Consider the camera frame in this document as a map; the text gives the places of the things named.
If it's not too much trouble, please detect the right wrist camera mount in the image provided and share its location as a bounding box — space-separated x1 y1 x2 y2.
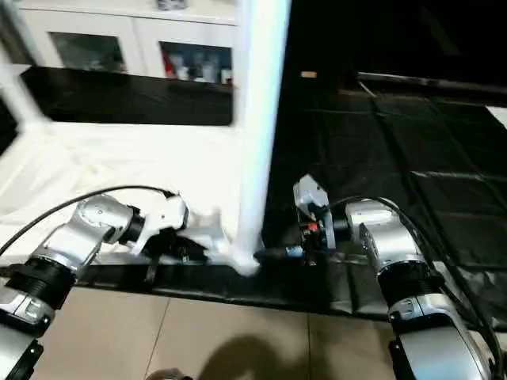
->
292 173 337 251

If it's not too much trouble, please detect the white flat strip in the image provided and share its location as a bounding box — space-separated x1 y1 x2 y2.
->
485 105 507 130

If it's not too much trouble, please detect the red labelled package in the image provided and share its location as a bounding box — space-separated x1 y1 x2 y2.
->
162 51 177 78

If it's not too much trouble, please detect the white glass-door cabinet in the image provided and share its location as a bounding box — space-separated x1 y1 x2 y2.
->
11 0 241 86

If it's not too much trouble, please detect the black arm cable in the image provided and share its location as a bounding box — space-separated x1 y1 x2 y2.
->
0 184 179 258
328 196 507 380

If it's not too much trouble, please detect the black work mat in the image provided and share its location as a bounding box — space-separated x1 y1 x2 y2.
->
0 65 507 329

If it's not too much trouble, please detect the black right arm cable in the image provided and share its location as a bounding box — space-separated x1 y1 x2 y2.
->
328 196 507 380

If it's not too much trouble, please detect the white plastic table leg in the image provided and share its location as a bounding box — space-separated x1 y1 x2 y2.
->
231 0 245 127
0 51 47 131
235 0 293 266

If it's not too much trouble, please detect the white plastic table top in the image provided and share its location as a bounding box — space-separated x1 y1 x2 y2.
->
0 116 265 278

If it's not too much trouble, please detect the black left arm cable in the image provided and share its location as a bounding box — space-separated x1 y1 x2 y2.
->
0 184 179 258

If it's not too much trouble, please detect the black metal rail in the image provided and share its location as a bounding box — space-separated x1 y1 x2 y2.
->
358 71 507 90

